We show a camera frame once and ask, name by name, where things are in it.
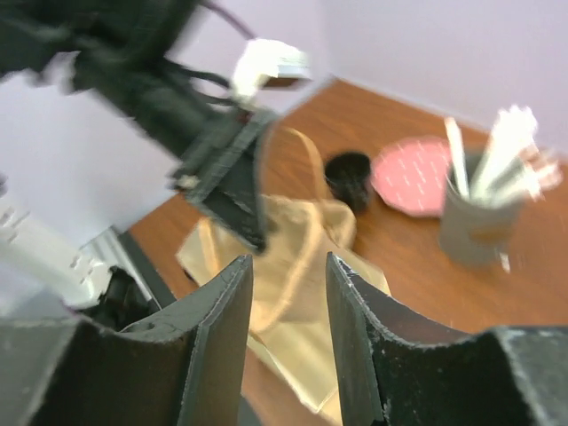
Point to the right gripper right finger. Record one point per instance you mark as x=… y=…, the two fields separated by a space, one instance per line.
x=397 y=367

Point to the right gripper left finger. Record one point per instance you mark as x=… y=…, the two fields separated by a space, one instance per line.
x=183 y=365

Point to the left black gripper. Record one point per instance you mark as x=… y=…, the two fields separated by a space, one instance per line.
x=219 y=174

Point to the beige paper bag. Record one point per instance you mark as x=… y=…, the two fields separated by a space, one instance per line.
x=289 y=326

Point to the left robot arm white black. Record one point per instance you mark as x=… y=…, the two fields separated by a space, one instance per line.
x=119 y=51

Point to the grey utensil holder can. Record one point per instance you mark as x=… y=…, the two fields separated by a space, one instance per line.
x=472 y=234

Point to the pink polka dot plate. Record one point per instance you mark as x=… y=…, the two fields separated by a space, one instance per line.
x=410 y=175

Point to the white wrapped straws bundle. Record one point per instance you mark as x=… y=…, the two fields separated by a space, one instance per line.
x=510 y=168

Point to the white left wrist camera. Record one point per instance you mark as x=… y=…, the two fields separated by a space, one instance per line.
x=267 y=63

